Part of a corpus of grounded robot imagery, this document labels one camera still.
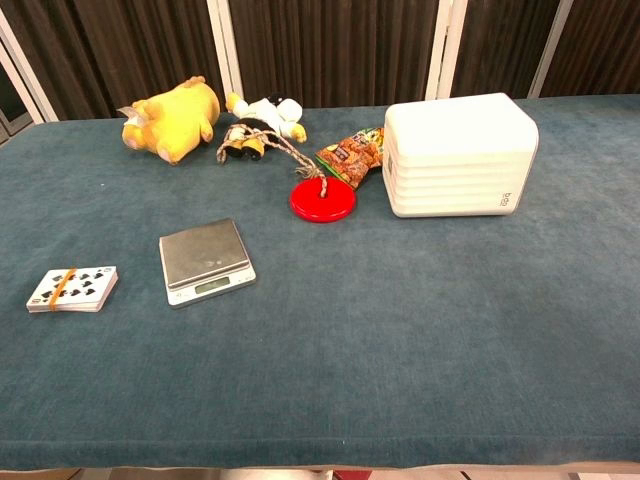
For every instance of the silver digital kitchen scale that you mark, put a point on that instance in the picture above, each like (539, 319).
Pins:
(204, 261)

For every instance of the rubber-banded playing card deck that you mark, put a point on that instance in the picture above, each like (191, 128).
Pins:
(75, 289)

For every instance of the blue-green table cloth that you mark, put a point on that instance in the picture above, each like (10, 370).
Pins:
(350, 325)

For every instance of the orange snack bag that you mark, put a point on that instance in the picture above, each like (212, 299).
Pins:
(352, 155)

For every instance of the black and white plush toy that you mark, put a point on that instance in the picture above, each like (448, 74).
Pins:
(265, 122)

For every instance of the white ribbed plastic box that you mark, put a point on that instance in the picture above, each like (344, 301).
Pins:
(457, 155)

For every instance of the yellow plush pig toy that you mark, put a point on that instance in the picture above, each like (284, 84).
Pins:
(176, 120)

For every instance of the white folding screen frame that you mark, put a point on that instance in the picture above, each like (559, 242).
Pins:
(225, 50)

